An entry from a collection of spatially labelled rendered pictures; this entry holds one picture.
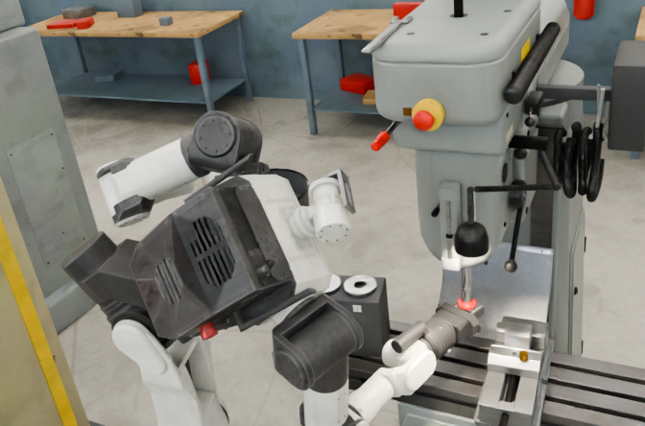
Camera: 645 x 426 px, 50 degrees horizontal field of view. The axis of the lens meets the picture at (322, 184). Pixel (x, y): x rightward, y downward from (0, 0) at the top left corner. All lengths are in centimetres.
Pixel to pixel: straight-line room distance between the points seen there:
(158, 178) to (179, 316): 29
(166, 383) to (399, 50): 85
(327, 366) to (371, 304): 60
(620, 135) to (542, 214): 42
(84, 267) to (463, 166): 82
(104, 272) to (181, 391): 32
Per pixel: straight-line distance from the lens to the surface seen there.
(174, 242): 128
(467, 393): 188
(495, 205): 159
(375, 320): 191
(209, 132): 134
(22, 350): 299
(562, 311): 229
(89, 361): 387
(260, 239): 125
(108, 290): 151
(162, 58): 756
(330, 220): 127
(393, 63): 135
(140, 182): 144
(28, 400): 308
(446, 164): 154
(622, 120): 175
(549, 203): 206
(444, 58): 131
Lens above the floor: 226
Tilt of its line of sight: 26 degrees down
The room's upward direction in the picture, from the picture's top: 7 degrees counter-clockwise
